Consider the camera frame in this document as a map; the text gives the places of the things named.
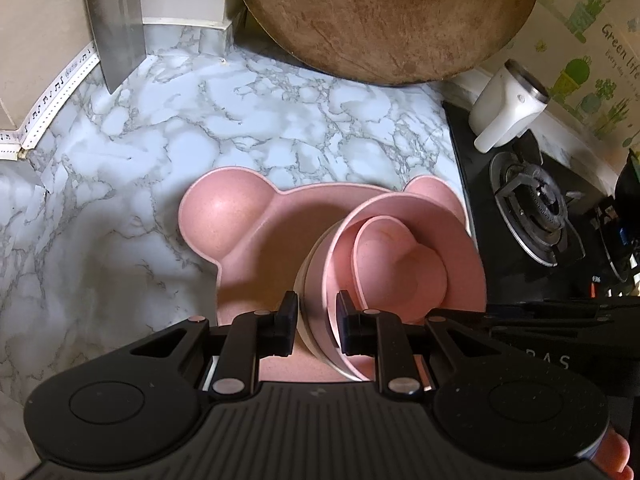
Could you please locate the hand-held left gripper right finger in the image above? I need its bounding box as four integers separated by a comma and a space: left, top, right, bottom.
336, 290, 501, 396

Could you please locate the pink heart-shaped dish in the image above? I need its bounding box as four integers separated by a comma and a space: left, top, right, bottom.
352, 215, 448, 313

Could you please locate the plant-print wall sticker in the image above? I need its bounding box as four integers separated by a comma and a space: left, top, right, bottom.
480, 0, 640, 161

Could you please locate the steel cleaver with wooden handle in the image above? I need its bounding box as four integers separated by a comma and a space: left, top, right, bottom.
80, 0, 146, 95

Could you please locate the cream round bowl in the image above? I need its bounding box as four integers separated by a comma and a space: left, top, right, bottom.
292, 222, 382, 377

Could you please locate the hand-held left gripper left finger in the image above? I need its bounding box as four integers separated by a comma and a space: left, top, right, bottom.
129, 290, 301, 401

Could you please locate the person's right hand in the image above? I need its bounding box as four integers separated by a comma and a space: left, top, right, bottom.
594, 427, 634, 480

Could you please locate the music-note edge tape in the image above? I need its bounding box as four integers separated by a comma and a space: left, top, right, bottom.
0, 42, 101, 161

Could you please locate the black gas stove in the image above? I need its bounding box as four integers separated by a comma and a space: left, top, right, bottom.
442, 100, 640, 307

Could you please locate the round wooden cutting board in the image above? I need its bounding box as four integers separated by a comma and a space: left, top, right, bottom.
231, 0, 543, 86

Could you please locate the white handheld appliance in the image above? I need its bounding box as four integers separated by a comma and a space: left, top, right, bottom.
468, 59, 551, 153

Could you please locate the pink round bowl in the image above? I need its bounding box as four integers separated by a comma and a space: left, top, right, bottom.
322, 194, 487, 381

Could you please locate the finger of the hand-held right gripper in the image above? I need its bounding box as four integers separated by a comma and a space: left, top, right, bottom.
481, 301, 616, 330

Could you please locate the pink bear-shaped plate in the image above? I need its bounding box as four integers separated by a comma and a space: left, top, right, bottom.
177, 166, 471, 383

